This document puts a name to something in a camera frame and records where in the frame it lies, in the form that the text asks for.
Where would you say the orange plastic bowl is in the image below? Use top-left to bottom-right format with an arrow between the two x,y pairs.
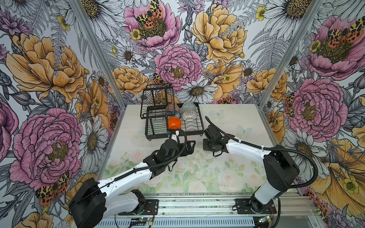
167,116 -> 182,130

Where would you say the white brown lattice bowl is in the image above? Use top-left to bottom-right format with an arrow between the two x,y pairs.
182,109 -> 197,122

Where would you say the green patterned ceramic bowl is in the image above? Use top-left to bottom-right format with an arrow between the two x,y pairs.
181,102 -> 196,113

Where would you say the red patterned ceramic bowl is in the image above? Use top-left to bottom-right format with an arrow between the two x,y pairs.
165,104 -> 181,112

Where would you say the blue floral ceramic bowl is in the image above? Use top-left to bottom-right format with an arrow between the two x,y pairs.
171,110 -> 181,119

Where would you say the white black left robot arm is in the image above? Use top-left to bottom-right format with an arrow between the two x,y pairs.
68,139 -> 196,228

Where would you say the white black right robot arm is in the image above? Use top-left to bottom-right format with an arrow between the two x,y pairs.
203,125 -> 318,214

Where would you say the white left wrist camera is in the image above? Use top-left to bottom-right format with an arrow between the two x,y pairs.
170,130 -> 179,142

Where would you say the black wire dish rack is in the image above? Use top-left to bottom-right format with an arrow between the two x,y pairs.
140,83 -> 204,140

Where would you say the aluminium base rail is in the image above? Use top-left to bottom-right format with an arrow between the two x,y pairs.
94,194 -> 326,228

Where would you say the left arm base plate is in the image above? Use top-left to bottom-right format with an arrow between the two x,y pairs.
118,199 -> 159,216

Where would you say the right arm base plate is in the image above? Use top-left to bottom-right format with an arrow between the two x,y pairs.
232,198 -> 277,215

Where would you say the left aluminium corner post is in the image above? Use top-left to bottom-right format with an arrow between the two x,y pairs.
67,0 -> 127,109

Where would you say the aluminium corner post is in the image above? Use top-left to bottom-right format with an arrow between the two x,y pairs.
258,0 -> 323,108
67,0 -> 127,109

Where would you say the right aluminium corner post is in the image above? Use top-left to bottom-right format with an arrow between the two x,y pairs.
258,0 -> 323,108

